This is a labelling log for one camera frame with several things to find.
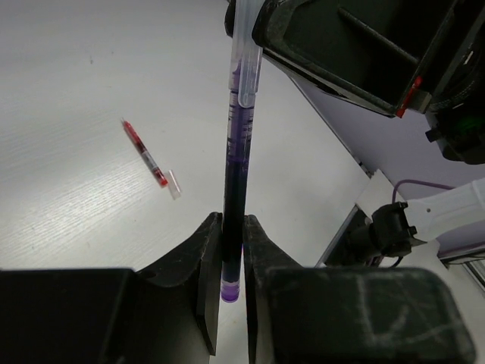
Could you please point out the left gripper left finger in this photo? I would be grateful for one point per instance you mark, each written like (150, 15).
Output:
(166, 312)

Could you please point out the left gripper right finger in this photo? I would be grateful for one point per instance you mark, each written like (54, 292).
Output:
(346, 315)

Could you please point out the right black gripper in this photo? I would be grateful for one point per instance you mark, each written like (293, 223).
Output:
(349, 49)

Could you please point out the red gel pen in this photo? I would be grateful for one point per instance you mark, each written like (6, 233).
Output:
(144, 153)

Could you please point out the purple gel pen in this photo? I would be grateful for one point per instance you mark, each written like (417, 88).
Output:
(239, 137)

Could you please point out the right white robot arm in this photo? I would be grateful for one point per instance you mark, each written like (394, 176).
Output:
(396, 228)

